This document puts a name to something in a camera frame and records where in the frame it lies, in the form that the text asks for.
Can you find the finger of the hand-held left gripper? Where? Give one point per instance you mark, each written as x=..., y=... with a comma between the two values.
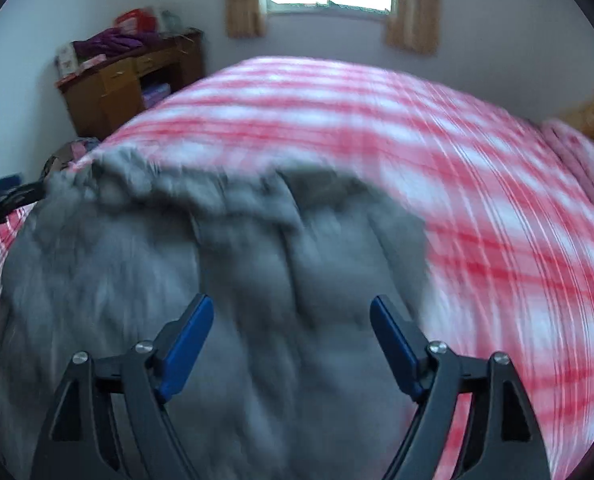
x=7, y=202

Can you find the brown wooden desk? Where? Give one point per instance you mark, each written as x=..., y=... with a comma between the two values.
x=122, y=90

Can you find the pink folded quilt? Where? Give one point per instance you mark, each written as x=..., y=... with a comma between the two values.
x=577, y=160

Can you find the stack of boxes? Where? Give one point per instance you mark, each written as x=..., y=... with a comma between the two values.
x=156, y=94

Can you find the pale plastic bag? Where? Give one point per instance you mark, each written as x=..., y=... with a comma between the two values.
x=171, y=19

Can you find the flat pink box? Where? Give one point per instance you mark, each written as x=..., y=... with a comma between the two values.
x=84, y=67

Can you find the pile of clothes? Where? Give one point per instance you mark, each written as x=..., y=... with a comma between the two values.
x=69, y=155

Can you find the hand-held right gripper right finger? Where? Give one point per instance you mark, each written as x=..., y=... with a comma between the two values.
x=394, y=345

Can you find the white printed box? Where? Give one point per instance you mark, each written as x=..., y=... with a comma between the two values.
x=67, y=61

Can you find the grey puffer jacket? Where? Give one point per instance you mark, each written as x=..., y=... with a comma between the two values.
x=177, y=250

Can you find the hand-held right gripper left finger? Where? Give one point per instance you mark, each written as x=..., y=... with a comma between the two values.
x=187, y=345

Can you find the red cardboard box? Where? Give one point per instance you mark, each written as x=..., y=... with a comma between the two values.
x=136, y=20

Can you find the red plaid bed sheet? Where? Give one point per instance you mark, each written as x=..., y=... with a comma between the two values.
x=477, y=185

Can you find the purple cloth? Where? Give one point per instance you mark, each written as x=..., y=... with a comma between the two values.
x=114, y=41

